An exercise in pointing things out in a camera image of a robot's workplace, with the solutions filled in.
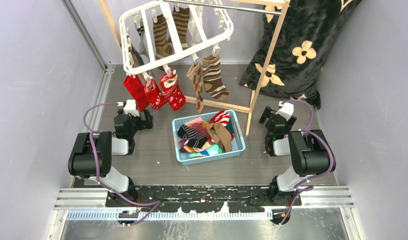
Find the red white striped sock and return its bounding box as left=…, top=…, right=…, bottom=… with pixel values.
left=209, top=110, right=230, bottom=127

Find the white plastic clip hanger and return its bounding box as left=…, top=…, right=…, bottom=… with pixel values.
left=119, top=0, right=234, bottom=76

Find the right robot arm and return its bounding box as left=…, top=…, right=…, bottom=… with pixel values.
left=259, top=103, right=336, bottom=206

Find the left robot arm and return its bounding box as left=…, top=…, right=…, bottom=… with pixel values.
left=68, top=109, right=153, bottom=207

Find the red sock plain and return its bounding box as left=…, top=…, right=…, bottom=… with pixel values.
left=123, top=75, right=149, bottom=112

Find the light blue plastic basket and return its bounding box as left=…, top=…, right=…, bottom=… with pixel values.
left=172, top=109, right=246, bottom=166

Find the dark green sock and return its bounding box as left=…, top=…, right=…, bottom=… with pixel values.
left=225, top=119, right=235, bottom=135

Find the black floral blanket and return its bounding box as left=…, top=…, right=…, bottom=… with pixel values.
left=260, top=0, right=361, bottom=109

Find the red snowflake sock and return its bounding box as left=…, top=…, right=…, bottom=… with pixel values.
left=160, top=68, right=186, bottom=111

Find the mint green sock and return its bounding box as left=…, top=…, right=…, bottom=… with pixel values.
left=189, top=144, right=223, bottom=158

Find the black striped sock in basket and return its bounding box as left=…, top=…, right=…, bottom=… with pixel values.
left=177, top=124, right=208, bottom=148

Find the pink sock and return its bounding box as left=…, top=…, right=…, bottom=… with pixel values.
left=185, top=117, right=204, bottom=130

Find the brown striped sock rear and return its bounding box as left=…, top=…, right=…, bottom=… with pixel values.
left=153, top=14, right=173, bottom=60

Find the beige argyle sock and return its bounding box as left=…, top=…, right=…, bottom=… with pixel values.
left=186, top=64, right=204, bottom=113

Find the metal hanging rod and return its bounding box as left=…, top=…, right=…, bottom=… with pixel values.
left=163, top=0, right=281, bottom=16

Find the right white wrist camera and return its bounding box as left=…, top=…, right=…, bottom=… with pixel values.
left=275, top=101, right=294, bottom=121

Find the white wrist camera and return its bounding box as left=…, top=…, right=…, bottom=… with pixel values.
left=117, top=99, right=140, bottom=117
left=275, top=101, right=294, bottom=121

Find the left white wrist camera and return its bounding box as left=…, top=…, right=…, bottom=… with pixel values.
left=117, top=99, right=140, bottom=117

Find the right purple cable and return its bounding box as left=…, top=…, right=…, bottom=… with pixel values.
left=279, top=99, right=335, bottom=227

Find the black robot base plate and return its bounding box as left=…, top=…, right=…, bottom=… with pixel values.
left=105, top=184, right=302, bottom=214

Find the wooden drying rack frame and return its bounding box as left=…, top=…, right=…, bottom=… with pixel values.
left=97, top=0, right=291, bottom=137

